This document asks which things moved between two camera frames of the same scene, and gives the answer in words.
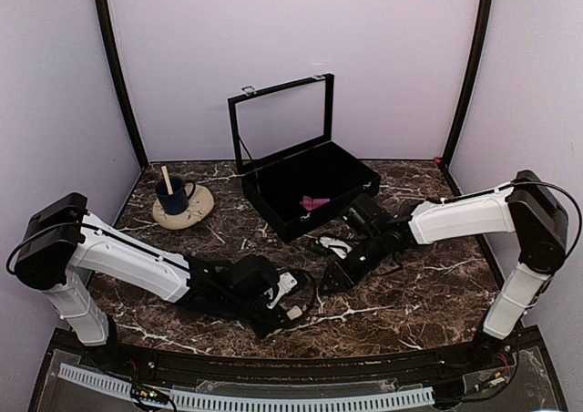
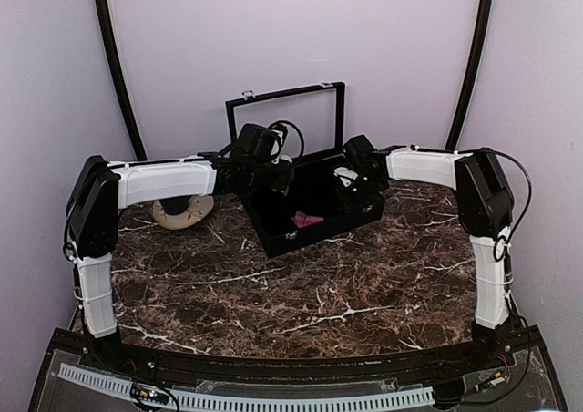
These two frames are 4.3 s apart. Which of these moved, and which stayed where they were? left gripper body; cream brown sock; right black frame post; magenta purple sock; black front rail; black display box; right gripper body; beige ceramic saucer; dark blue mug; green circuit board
Moved: magenta purple sock; black display box; left gripper body; cream brown sock; right gripper body
Stayed: black front rail; right black frame post; dark blue mug; green circuit board; beige ceramic saucer
